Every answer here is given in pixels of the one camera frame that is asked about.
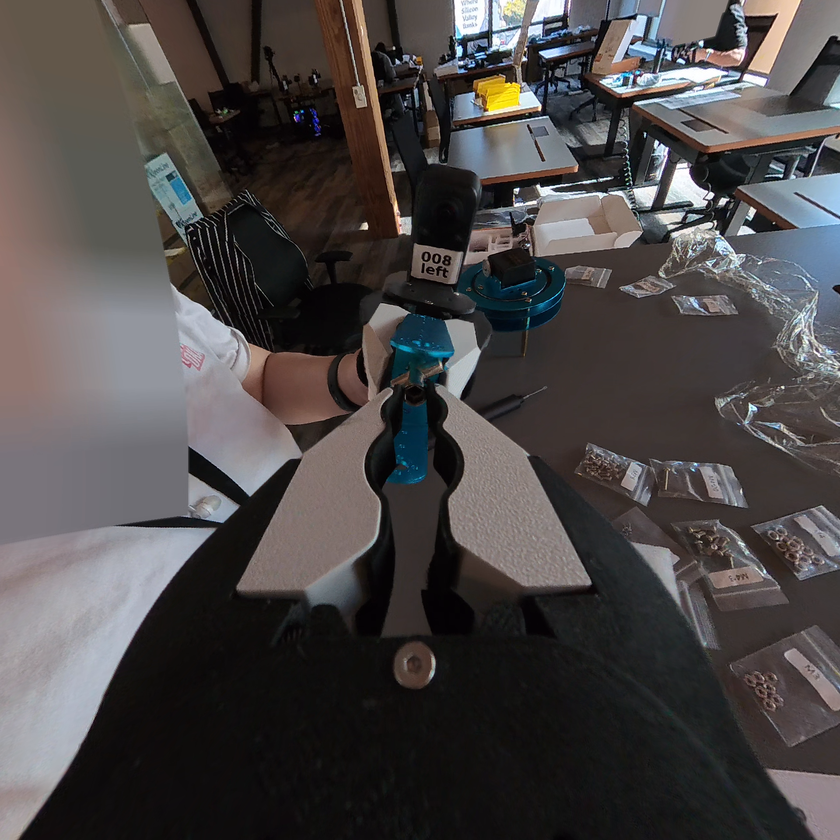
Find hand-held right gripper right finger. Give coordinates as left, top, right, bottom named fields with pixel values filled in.
left=428, top=386, right=593, bottom=601

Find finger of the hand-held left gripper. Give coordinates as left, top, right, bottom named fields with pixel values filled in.
left=361, top=304, right=412, bottom=403
left=441, top=314, right=492, bottom=401

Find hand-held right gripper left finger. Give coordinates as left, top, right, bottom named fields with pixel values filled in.
left=235, top=387, right=403, bottom=616

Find blue metal U bracket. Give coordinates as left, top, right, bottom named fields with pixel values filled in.
left=384, top=314, right=458, bottom=488

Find person's left forearm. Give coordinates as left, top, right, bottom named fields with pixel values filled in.
left=244, top=343, right=339, bottom=426

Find person's left hand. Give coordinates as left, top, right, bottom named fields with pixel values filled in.
left=340, top=350, right=378, bottom=410

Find white packing tray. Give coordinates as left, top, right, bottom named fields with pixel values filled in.
left=467, top=211, right=534, bottom=256

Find black screwdriver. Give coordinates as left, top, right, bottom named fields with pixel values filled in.
left=476, top=386, right=549, bottom=421

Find black servo motor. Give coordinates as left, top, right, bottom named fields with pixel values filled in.
left=482, top=248, right=534, bottom=290

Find grey office table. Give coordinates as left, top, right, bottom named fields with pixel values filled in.
left=722, top=172, right=840, bottom=238
left=583, top=64, right=749, bottom=148
left=451, top=88, right=543, bottom=129
left=630, top=84, right=840, bottom=217
left=448, top=117, right=581, bottom=206

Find blue round metal base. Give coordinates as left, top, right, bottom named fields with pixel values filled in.
left=456, top=252, right=567, bottom=333

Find yellow storage bins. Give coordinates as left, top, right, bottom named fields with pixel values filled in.
left=474, top=74, right=524, bottom=112

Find white cardboard box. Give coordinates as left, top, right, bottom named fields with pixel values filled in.
left=530, top=193, right=644, bottom=258

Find black office chair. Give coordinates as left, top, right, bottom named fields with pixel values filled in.
left=226, top=203, right=375, bottom=358

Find black striped jacket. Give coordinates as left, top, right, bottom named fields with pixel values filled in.
left=184, top=190, right=312, bottom=352

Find office window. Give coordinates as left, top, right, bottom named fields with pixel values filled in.
left=453, top=0, right=572, bottom=40

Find cluster of screw bags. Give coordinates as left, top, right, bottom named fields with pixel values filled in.
left=574, top=441, right=840, bottom=749

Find brown cardboard box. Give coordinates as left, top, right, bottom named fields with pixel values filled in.
left=592, top=16, right=639, bottom=74

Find blue and white poster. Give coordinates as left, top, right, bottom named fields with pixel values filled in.
left=144, top=154, right=206, bottom=240

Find person's white shirt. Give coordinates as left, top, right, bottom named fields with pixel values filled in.
left=0, top=285, right=304, bottom=840

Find glass partition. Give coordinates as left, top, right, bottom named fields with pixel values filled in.
left=98, top=0, right=231, bottom=224

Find crumpled clear plastic wrap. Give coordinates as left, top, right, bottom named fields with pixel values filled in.
left=658, top=230, right=840, bottom=475

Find black computer monitor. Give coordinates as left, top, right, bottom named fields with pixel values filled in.
left=789, top=36, right=840, bottom=109

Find pale paper sheet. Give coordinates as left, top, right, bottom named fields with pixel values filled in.
left=766, top=770, right=840, bottom=840

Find wooden support post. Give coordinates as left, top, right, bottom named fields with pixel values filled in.
left=314, top=0, right=403, bottom=238

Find black shoulder strap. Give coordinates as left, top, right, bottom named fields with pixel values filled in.
left=188, top=448, right=252, bottom=508

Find black coiled cable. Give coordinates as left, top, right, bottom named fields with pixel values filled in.
left=619, top=128, right=641, bottom=207

